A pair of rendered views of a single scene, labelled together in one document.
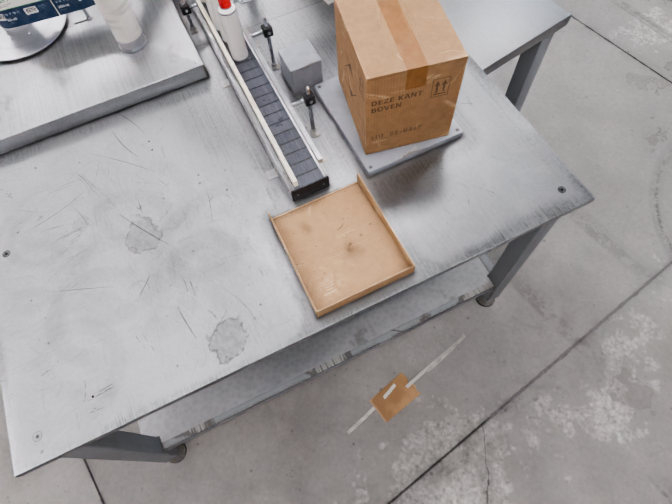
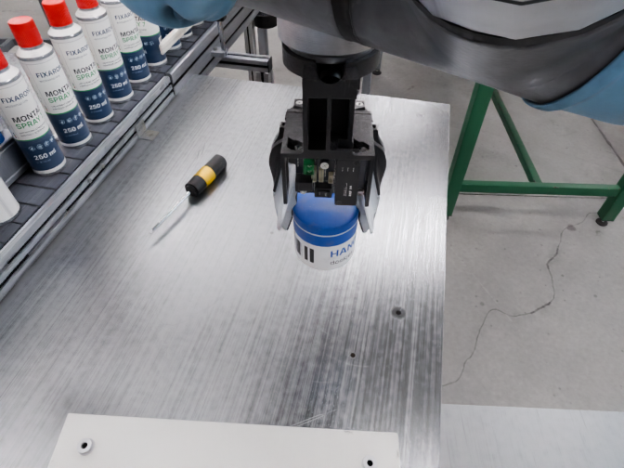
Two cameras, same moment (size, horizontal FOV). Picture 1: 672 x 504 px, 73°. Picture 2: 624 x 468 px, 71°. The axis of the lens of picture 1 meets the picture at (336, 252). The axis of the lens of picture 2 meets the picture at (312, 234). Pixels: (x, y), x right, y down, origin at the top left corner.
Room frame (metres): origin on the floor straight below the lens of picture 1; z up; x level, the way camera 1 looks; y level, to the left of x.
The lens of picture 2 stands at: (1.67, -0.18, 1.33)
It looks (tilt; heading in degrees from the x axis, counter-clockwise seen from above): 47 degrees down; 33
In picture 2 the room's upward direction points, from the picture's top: straight up
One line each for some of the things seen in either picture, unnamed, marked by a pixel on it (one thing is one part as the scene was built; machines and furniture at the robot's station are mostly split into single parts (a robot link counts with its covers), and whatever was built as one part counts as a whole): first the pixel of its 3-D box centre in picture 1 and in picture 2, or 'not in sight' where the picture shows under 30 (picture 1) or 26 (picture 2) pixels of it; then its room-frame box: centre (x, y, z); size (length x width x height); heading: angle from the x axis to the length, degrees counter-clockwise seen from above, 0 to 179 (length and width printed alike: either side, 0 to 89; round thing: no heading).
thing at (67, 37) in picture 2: not in sight; (78, 64); (2.06, 0.54, 0.98); 0.05 x 0.05 x 0.20
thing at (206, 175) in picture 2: not in sight; (188, 193); (2.02, 0.28, 0.84); 0.20 x 0.03 x 0.03; 8
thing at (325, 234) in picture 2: not in sight; (325, 227); (1.96, -0.02, 0.98); 0.07 x 0.07 x 0.07
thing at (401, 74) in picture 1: (394, 68); not in sight; (0.94, -0.21, 0.99); 0.30 x 0.24 x 0.27; 8
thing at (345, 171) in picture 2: not in sight; (329, 120); (1.94, -0.03, 1.14); 0.09 x 0.08 x 0.12; 30
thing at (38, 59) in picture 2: not in sight; (51, 86); (1.99, 0.51, 0.98); 0.05 x 0.05 x 0.20
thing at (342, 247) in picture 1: (339, 241); not in sight; (0.52, -0.01, 0.85); 0.30 x 0.26 x 0.04; 20
